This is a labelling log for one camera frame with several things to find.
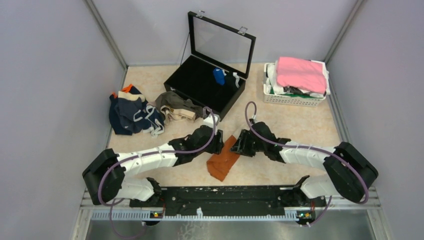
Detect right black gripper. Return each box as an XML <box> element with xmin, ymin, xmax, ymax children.
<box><xmin>229</xmin><ymin>129</ymin><xmax>267</xmax><ymax>157</ymax></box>

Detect orange underwear white waistband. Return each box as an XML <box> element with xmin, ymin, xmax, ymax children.
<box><xmin>206</xmin><ymin>135</ymin><xmax>240</xmax><ymax>182</ymax></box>

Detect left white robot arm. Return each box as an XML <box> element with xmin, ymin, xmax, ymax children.
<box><xmin>82</xmin><ymin>125</ymin><xmax>224</xmax><ymax>207</ymax></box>

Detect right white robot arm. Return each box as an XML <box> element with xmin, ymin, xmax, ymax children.
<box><xmin>230</xmin><ymin>122</ymin><xmax>379</xmax><ymax>206</ymax></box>

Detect olive beige underwear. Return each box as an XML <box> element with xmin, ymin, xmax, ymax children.
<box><xmin>154</xmin><ymin>91</ymin><xmax>204</xmax><ymax>126</ymax></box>

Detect black white rolled underwear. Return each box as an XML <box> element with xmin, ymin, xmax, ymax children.
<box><xmin>224</xmin><ymin>72</ymin><xmax>240</xmax><ymax>91</ymax></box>

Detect blue rolled underwear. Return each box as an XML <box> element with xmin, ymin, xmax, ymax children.
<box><xmin>212</xmin><ymin>67</ymin><xmax>226</xmax><ymax>86</ymax></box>

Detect white plastic basket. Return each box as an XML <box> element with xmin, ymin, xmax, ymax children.
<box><xmin>263</xmin><ymin>62</ymin><xmax>327</xmax><ymax>107</ymax></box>

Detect white clothes in basket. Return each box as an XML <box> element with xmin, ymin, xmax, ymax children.
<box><xmin>264</xmin><ymin>60</ymin><xmax>331</xmax><ymax>99</ymax></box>

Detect black box glass lid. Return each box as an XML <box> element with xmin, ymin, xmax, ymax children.
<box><xmin>164</xmin><ymin>11</ymin><xmax>257</xmax><ymax>119</ymax></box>

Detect navy blue clothes pile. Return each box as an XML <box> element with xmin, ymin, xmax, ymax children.
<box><xmin>108</xmin><ymin>84</ymin><xmax>165</xmax><ymax>138</ymax></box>

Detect pink folded cloth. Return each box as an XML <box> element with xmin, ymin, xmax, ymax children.
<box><xmin>275</xmin><ymin>56</ymin><xmax>328</xmax><ymax>95</ymax></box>

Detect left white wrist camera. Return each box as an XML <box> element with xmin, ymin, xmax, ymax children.
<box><xmin>202</xmin><ymin>113</ymin><xmax>221</xmax><ymax>129</ymax></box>

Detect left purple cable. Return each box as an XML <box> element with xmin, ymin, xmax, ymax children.
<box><xmin>97</xmin><ymin>106</ymin><xmax>218</xmax><ymax>240</ymax></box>

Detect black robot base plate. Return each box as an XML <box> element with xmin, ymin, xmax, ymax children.
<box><xmin>129</xmin><ymin>185</ymin><xmax>327</xmax><ymax>217</ymax></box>

